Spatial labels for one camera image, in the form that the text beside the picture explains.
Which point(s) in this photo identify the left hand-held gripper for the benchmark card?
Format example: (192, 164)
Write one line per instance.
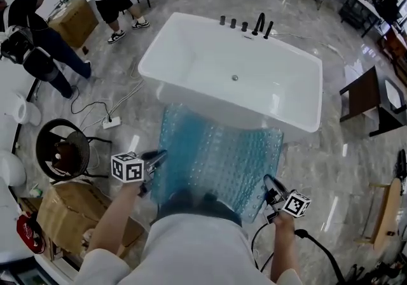
(127, 167)

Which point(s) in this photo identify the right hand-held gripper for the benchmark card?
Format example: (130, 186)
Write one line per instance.
(297, 205)

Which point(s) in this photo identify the teal bubble bath mat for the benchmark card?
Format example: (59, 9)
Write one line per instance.
(216, 156)

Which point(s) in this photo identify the white bathtub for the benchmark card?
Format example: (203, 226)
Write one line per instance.
(229, 54)

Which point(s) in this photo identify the person's right forearm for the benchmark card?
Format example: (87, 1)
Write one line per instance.
(286, 245)

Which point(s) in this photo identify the person's left forearm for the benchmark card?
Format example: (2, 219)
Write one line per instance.
(111, 223)

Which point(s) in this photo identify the white power strip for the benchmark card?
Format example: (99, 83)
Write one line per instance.
(112, 122)

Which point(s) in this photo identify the person's dark trousers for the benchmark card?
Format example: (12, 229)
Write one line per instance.
(197, 207)

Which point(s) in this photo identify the brown bag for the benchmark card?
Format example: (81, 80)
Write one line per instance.
(65, 156)

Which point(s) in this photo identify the person's white shirt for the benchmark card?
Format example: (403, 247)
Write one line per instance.
(190, 252)

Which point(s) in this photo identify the large crumpled cardboard box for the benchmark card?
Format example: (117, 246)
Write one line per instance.
(70, 213)

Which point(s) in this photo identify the dark wicker chair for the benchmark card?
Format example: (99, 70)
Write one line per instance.
(44, 140)

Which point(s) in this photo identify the light wooden bench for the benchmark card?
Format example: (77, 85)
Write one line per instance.
(388, 213)

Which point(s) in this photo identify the small green white packet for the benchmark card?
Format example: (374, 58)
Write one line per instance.
(36, 191)

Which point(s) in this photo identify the black equipment pile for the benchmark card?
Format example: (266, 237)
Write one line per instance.
(381, 274)

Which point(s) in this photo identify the small flat cardboard box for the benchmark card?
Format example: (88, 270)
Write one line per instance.
(30, 205)

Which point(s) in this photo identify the black bag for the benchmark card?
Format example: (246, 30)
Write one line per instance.
(401, 163)

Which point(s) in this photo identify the brown wooden table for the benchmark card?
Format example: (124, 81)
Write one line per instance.
(361, 96)

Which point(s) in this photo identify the white toilet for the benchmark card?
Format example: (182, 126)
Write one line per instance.
(25, 112)
(11, 169)

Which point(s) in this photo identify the black vanity with white basin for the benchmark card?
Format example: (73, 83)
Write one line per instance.
(389, 118)

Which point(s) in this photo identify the red cap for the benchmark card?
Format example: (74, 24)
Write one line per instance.
(30, 233)

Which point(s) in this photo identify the black faucet knob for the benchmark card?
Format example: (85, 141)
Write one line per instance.
(222, 19)
(244, 26)
(233, 23)

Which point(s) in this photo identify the black hand shower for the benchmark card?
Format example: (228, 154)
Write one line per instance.
(268, 30)

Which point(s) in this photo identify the glass display case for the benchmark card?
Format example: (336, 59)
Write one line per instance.
(31, 277)

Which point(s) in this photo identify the black table with white top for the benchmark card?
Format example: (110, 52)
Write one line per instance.
(359, 7)

